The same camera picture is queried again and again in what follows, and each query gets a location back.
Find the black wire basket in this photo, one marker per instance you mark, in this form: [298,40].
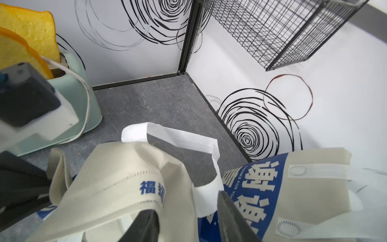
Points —
[277,33]

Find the yellow toast slice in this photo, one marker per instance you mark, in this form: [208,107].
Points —
[37,28]
[15,50]

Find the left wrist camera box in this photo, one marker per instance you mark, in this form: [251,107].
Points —
[30,106]

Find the mint green toaster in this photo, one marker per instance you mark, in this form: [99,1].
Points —
[79,113]

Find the rear yellow toast slice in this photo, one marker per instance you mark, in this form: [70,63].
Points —
[37,28]

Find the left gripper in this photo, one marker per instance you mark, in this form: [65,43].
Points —
[24,189]

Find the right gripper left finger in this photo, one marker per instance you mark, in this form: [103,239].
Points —
[145,228]

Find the front yellow toast slice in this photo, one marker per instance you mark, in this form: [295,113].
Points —
[15,50]

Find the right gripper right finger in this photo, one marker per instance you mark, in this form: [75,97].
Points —
[232,225]

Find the blue beige takeout bag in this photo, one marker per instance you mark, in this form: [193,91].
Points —
[306,196]
[119,180]

